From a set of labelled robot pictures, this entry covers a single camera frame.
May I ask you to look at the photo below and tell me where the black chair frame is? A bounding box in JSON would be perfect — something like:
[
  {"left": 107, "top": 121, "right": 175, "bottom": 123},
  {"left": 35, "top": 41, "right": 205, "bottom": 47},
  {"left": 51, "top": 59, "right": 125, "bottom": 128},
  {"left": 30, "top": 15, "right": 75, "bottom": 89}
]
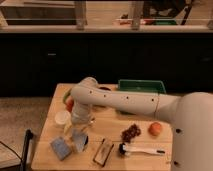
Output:
[{"left": 20, "top": 129, "right": 34, "bottom": 171}]

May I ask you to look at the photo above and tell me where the bunch of dark grapes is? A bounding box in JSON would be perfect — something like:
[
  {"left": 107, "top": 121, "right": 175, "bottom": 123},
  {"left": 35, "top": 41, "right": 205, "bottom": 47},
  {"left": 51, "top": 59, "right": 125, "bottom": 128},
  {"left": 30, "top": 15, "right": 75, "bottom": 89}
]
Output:
[{"left": 121, "top": 124, "right": 141, "bottom": 143}]

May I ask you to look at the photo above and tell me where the blue sponge block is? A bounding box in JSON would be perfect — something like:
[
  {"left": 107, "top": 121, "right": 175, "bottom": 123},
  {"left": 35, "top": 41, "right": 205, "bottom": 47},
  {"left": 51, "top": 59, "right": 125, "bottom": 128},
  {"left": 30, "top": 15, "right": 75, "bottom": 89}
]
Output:
[{"left": 50, "top": 137, "right": 71, "bottom": 160}]

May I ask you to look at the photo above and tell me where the green plastic tray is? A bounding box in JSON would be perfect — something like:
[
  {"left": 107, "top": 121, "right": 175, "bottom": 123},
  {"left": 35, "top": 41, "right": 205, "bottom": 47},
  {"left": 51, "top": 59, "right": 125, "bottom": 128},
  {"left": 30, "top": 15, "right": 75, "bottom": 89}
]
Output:
[{"left": 117, "top": 79, "right": 166, "bottom": 94}]

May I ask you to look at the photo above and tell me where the orange red toy fruit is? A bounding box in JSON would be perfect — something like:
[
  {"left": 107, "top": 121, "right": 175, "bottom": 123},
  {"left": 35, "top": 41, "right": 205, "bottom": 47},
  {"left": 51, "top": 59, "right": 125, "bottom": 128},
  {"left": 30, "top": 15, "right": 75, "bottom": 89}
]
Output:
[{"left": 65, "top": 99, "right": 74, "bottom": 112}]

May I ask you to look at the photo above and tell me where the black cable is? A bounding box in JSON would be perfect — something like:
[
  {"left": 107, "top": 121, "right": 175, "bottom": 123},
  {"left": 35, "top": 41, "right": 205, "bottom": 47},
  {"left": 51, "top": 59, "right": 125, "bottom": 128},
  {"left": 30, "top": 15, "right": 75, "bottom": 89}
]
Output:
[{"left": 0, "top": 140, "right": 23, "bottom": 171}]

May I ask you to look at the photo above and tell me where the dark red bowl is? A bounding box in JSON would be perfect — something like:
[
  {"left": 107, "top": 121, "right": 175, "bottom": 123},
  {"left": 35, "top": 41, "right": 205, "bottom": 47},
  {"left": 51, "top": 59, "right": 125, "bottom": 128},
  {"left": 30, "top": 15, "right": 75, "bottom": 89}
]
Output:
[{"left": 99, "top": 87, "right": 111, "bottom": 91}]

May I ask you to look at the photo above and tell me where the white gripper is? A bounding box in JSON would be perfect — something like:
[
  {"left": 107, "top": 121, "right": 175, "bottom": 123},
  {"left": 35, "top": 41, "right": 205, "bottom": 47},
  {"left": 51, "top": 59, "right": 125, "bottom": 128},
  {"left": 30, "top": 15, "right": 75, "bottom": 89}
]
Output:
[{"left": 64, "top": 106, "right": 93, "bottom": 135}]

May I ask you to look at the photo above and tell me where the orange peach fruit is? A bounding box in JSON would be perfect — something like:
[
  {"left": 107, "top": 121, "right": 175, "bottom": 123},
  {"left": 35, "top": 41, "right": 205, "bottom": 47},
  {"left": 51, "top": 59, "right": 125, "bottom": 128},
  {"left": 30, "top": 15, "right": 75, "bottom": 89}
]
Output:
[{"left": 148, "top": 122, "right": 162, "bottom": 136}]

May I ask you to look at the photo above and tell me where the white plastic cup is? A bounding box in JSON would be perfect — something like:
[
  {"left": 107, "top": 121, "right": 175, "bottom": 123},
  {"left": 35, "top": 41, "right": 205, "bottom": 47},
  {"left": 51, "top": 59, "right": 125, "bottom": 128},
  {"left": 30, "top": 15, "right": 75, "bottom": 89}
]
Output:
[{"left": 55, "top": 110, "right": 70, "bottom": 126}]

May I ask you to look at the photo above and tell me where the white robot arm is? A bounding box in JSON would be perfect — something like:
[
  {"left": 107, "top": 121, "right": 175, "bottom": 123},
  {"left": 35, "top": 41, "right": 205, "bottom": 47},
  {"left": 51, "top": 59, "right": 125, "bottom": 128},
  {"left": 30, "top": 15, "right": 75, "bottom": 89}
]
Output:
[{"left": 70, "top": 77, "right": 213, "bottom": 171}]

